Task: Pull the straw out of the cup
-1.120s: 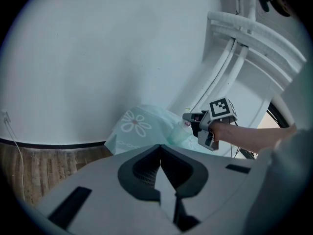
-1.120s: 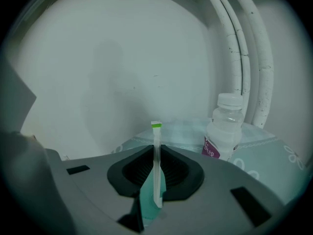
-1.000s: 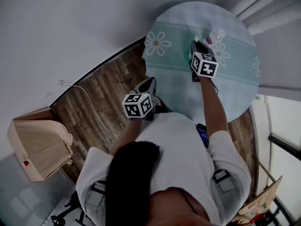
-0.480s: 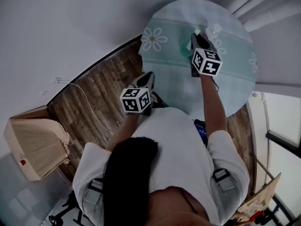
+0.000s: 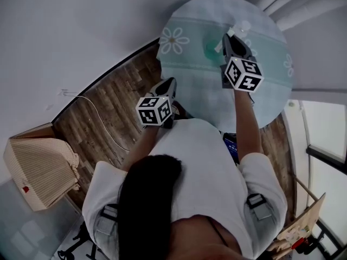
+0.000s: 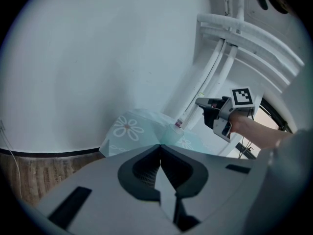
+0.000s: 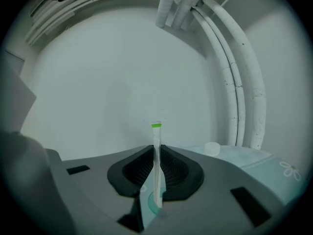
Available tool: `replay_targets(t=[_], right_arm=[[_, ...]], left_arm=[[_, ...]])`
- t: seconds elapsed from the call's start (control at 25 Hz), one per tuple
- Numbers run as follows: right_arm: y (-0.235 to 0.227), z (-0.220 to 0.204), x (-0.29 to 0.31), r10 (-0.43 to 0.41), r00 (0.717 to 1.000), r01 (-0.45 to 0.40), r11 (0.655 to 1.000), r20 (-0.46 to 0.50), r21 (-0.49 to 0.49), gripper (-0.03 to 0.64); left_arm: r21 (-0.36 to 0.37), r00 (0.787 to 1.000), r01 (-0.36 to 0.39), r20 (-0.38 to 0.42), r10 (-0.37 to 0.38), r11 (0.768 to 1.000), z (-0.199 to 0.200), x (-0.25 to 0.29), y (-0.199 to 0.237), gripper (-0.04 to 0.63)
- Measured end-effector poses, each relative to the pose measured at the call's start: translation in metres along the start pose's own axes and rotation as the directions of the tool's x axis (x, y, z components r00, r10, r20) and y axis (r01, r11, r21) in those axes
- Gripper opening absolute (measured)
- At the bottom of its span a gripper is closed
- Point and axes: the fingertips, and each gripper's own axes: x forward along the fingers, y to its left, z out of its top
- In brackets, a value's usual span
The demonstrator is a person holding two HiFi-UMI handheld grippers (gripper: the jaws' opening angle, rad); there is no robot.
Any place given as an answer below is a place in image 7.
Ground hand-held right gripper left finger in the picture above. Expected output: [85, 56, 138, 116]
[45, 144, 156, 235]

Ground round table with floral cloth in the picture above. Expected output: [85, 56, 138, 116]
[139, 144, 308, 234]

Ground white horizontal ceiling pipes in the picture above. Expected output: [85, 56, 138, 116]
[24, 0, 165, 47]

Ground white plastic bottle purple label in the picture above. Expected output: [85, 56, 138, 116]
[204, 142, 221, 157]

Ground white paper-wrapped straw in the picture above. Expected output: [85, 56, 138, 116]
[151, 120, 164, 209]

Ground white insulated wall pipe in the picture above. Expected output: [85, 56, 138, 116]
[190, 7, 246, 147]
[202, 0, 268, 150]

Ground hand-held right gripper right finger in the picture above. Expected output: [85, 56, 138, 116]
[146, 144, 287, 235]

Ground white wrapped ceiling duct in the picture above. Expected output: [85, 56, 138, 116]
[156, 0, 204, 31]

